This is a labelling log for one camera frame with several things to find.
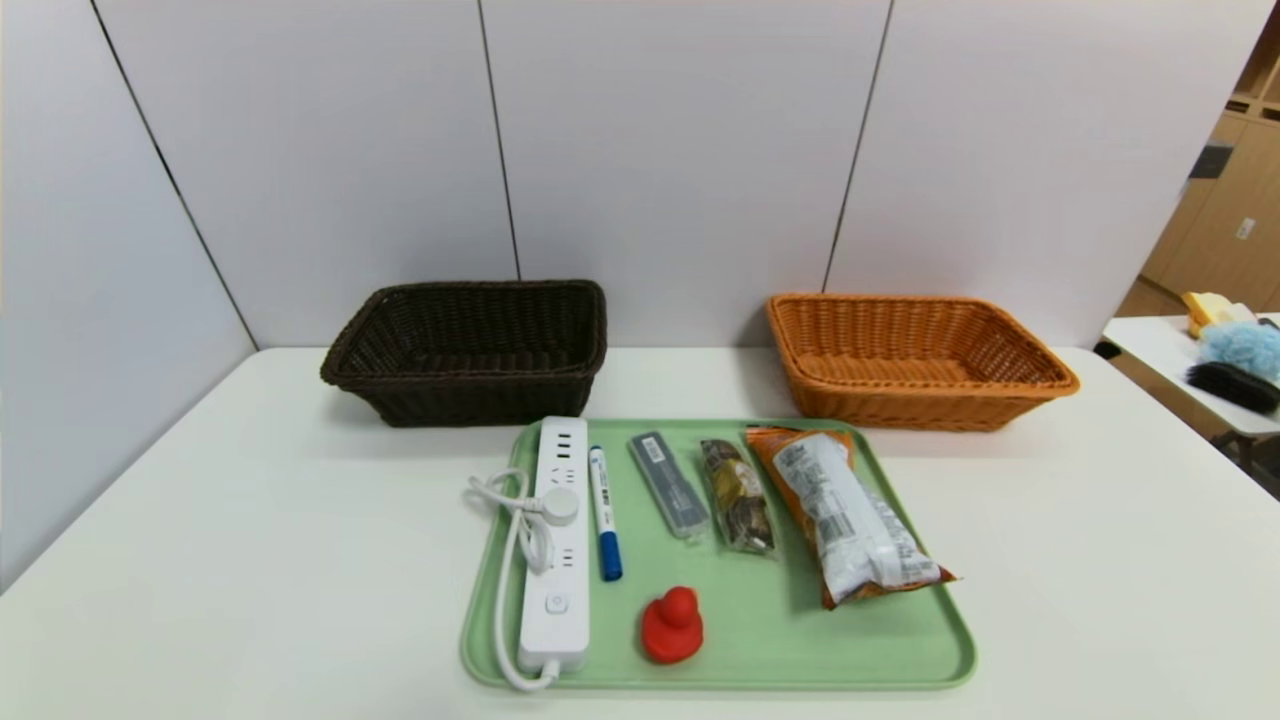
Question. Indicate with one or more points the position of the grey transparent plastic case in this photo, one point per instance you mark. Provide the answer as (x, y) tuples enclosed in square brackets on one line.
[(668, 485)]

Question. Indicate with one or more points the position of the brown snack bar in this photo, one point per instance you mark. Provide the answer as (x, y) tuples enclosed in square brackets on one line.
[(738, 495)]

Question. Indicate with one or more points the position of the orange snack bag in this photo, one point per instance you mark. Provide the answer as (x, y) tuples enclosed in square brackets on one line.
[(850, 520)]

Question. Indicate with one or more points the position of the dark brown wicker basket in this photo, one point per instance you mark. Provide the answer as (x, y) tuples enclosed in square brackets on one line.
[(450, 400)]

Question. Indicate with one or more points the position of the orange wicker basket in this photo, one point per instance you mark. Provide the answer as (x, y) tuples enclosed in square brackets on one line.
[(900, 405)]

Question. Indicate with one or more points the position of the blue whiteboard marker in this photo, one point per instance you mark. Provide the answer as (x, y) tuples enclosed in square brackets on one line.
[(603, 500)]

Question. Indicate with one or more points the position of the red rubber duck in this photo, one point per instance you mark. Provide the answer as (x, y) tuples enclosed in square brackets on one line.
[(672, 630)]

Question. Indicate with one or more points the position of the green plastic tray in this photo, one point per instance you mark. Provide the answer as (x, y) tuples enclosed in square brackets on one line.
[(780, 620)]

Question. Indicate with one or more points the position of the white side table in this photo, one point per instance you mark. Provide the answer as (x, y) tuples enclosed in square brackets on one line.
[(1160, 350)]

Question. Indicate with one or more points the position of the yellow sponge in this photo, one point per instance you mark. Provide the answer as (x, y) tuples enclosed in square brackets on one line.
[(1205, 308)]

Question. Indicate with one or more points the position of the black brush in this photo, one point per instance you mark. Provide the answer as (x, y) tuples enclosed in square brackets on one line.
[(1230, 385)]

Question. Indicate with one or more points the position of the wooden cabinet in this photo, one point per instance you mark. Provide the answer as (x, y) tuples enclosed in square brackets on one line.
[(1220, 230)]

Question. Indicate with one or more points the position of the blue fluffy duster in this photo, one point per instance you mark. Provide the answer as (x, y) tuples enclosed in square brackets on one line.
[(1245, 345)]

